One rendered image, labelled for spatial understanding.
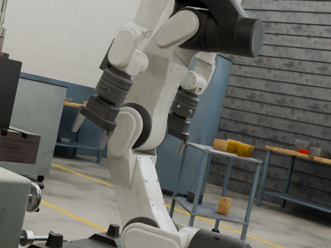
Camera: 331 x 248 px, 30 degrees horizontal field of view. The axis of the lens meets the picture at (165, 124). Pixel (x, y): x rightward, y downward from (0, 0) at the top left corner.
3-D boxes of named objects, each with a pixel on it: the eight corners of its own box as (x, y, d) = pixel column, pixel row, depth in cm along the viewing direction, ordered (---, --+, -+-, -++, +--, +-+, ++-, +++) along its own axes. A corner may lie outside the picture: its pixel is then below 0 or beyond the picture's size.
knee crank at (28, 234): (61, 243, 240) (64, 228, 239) (70, 247, 235) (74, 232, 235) (13, 243, 224) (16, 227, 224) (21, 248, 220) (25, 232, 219)
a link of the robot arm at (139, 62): (137, 94, 177) (155, 59, 175) (117, 89, 167) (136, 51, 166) (108, 77, 182) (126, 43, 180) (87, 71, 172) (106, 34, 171)
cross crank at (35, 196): (29, 208, 247) (35, 179, 246) (46, 216, 239) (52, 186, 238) (-6, 207, 235) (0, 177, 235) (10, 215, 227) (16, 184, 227)
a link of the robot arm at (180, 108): (191, 141, 218) (205, 110, 217) (181, 141, 210) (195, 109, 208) (161, 126, 223) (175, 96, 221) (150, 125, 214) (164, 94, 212)
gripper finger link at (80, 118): (78, 132, 180) (87, 113, 179) (71, 131, 177) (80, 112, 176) (74, 130, 180) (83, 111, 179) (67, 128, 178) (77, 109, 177)
